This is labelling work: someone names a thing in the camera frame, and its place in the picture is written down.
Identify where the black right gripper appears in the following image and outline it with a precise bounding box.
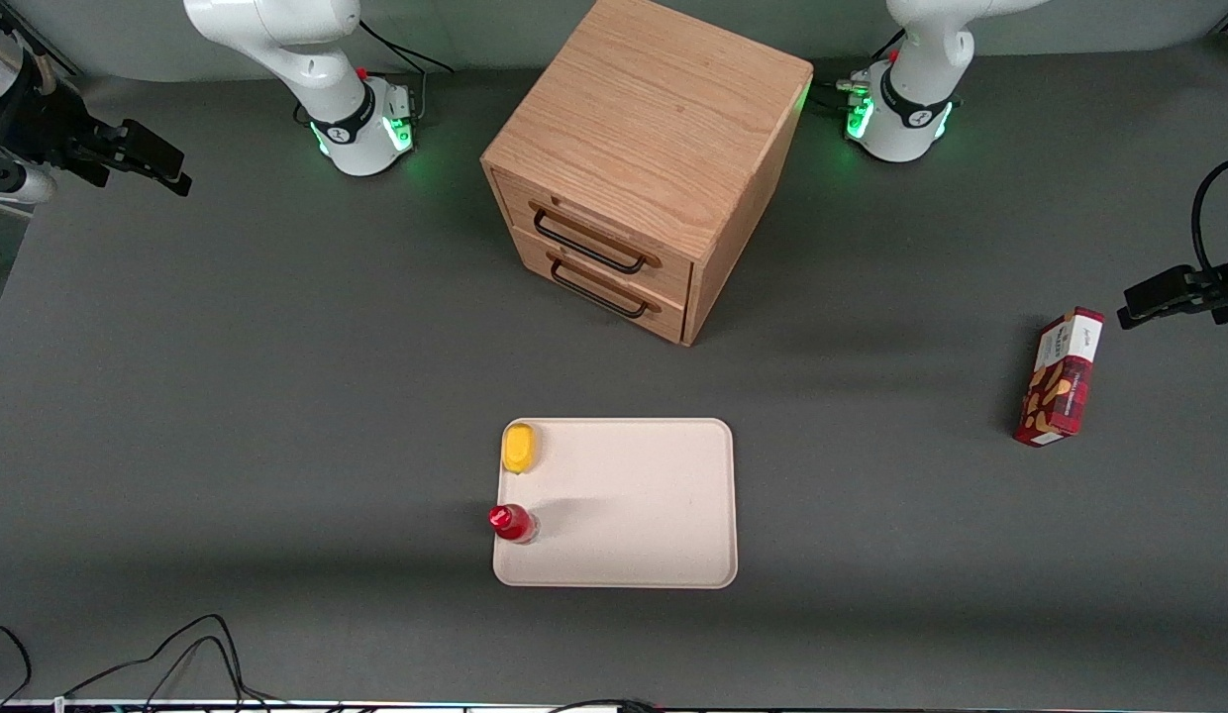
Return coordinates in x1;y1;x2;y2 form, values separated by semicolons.
0;61;193;197

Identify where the wooden two-drawer cabinet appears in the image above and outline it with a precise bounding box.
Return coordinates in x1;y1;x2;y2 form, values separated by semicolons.
480;0;815;348

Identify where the red plaid cookie box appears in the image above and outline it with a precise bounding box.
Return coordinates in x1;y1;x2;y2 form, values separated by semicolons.
1013;307;1107;449

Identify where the yellow mustard bottle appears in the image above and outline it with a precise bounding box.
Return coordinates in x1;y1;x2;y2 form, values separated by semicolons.
501;423;539;476

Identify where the red ketchup bottle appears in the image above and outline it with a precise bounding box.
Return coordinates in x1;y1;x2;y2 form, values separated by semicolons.
487;503;540;546

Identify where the beige plastic tray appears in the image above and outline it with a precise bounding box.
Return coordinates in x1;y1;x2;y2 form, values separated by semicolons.
492;418;740;590

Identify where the black looped gripper cable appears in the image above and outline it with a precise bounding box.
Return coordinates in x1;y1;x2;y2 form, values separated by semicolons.
1191;154;1228;280

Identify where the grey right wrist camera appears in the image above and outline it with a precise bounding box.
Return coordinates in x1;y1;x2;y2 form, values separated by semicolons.
0;161;58;207

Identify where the black right arm base cable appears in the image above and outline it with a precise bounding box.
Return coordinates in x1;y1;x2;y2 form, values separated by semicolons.
357;18;457;128

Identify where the black arm base cable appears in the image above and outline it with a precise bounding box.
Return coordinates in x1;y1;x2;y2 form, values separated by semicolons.
357;18;457;128
810;38;907;112

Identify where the black left arm base cable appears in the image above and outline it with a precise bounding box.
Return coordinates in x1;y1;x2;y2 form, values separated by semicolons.
810;38;907;112

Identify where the wooden drawer with short handle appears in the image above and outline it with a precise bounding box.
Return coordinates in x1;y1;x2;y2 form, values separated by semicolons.
511;228;687;346

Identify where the long black drawer handle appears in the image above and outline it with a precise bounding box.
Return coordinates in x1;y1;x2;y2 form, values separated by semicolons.
529;201;664;276

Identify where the short black drawer handle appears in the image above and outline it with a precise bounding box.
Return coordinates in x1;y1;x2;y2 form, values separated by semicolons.
547;252;664;321

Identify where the black table cable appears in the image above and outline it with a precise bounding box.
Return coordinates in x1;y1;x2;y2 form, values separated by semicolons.
63;613;313;712
0;625;34;710
548;697;660;713

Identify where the wooden drawer with long handle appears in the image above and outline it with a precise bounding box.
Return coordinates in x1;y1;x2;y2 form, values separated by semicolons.
489;166;695;290

